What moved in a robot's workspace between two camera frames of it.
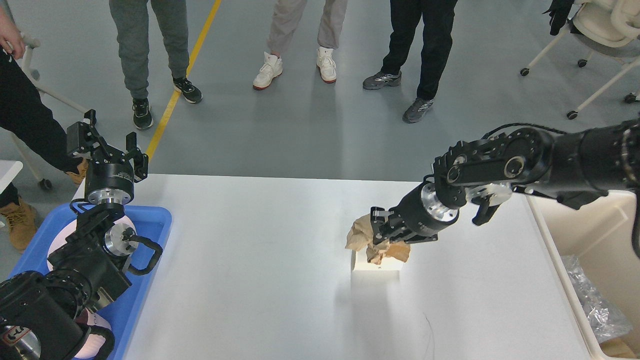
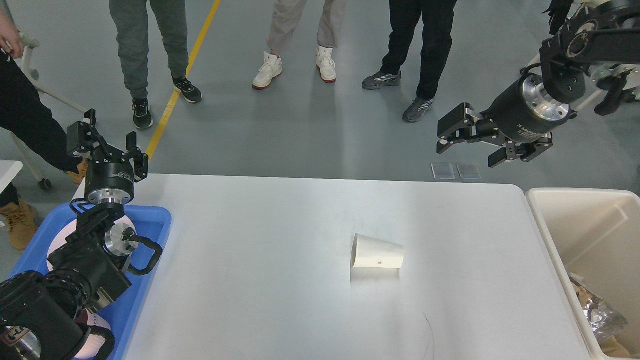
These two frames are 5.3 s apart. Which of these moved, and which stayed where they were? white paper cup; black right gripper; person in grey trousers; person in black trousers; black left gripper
Moved: black right gripper
Stayed: person in grey trousers; black left gripper; person in black trousers; white paper cup
